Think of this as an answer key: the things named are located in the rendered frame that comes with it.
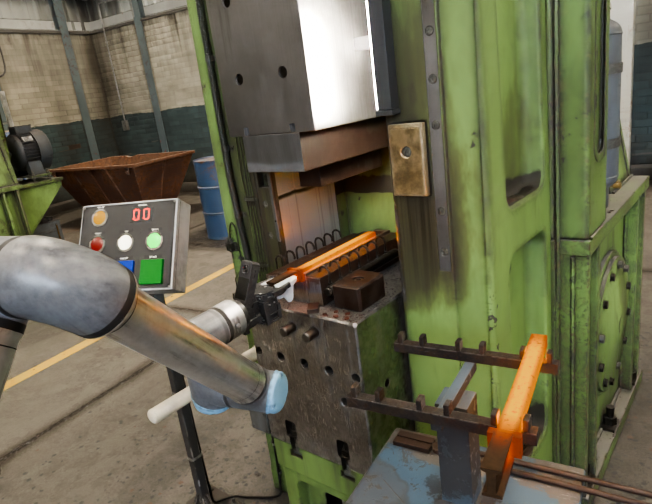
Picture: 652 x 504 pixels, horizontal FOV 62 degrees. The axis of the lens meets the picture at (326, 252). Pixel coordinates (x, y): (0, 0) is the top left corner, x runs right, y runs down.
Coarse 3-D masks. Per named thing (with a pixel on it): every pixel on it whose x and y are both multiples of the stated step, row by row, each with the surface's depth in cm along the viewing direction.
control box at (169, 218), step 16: (96, 208) 169; (112, 208) 168; (128, 208) 166; (144, 208) 164; (160, 208) 163; (176, 208) 162; (96, 224) 168; (112, 224) 167; (128, 224) 165; (144, 224) 163; (160, 224) 162; (176, 224) 161; (80, 240) 169; (112, 240) 165; (144, 240) 162; (160, 240) 160; (176, 240) 160; (112, 256) 164; (128, 256) 163; (144, 256) 161; (160, 256) 160; (176, 256) 160; (176, 272) 159; (144, 288) 159; (160, 288) 157; (176, 288) 159
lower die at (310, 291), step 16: (368, 240) 164; (304, 256) 163; (336, 256) 152; (352, 256) 153; (272, 272) 153; (304, 272) 143; (320, 272) 143; (336, 272) 144; (304, 288) 144; (320, 288) 140; (320, 304) 142
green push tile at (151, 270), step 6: (144, 264) 160; (150, 264) 159; (156, 264) 159; (162, 264) 158; (144, 270) 159; (150, 270) 159; (156, 270) 158; (162, 270) 158; (144, 276) 159; (150, 276) 158; (156, 276) 158; (162, 276) 158; (144, 282) 158; (150, 282) 158; (156, 282) 157; (162, 282) 158
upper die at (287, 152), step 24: (384, 120) 156; (264, 144) 136; (288, 144) 131; (312, 144) 132; (336, 144) 140; (360, 144) 148; (384, 144) 157; (264, 168) 139; (288, 168) 134; (312, 168) 133
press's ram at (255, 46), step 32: (224, 0) 130; (256, 0) 124; (288, 0) 118; (320, 0) 123; (352, 0) 132; (224, 32) 133; (256, 32) 127; (288, 32) 121; (320, 32) 124; (352, 32) 133; (224, 64) 137; (256, 64) 130; (288, 64) 124; (320, 64) 125; (352, 64) 134; (224, 96) 140; (256, 96) 133; (288, 96) 127; (320, 96) 125; (352, 96) 135; (256, 128) 136; (288, 128) 130; (320, 128) 126
